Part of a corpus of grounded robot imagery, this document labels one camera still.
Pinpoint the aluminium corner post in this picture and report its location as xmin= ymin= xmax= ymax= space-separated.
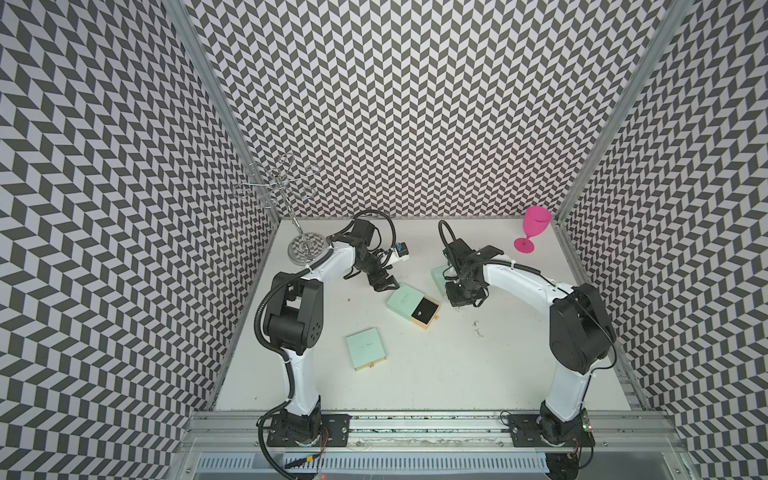
xmin=163 ymin=0 xmax=280 ymax=224
xmin=555 ymin=0 xmax=694 ymax=225

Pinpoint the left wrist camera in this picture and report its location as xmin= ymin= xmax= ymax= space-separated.
xmin=390 ymin=242 xmax=410 ymax=263

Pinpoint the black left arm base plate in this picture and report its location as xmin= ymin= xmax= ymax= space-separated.
xmin=267 ymin=413 xmax=351 ymax=448

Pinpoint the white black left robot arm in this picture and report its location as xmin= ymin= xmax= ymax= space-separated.
xmin=254 ymin=209 xmax=408 ymax=446

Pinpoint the aluminium front rail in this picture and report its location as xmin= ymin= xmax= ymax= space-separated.
xmin=167 ymin=411 xmax=700 ymax=479

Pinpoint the mint green drawer jewelry box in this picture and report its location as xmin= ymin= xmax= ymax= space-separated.
xmin=386 ymin=284 xmax=440 ymax=329

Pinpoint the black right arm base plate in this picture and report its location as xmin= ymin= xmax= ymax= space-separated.
xmin=503 ymin=414 xmax=595 ymax=448

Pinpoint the aluminium corner post left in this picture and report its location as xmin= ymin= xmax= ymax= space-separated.
xmin=163 ymin=0 xmax=280 ymax=224

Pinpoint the aluminium corner post right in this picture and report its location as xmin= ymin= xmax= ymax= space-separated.
xmin=555 ymin=0 xmax=694 ymax=225

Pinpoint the pink plastic wine glass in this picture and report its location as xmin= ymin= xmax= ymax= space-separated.
xmin=514 ymin=206 xmax=553 ymax=254

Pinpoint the chrome jewelry tree stand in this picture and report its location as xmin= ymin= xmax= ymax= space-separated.
xmin=237 ymin=153 xmax=328 ymax=266

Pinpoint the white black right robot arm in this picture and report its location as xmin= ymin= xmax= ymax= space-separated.
xmin=438 ymin=220 xmax=616 ymax=446

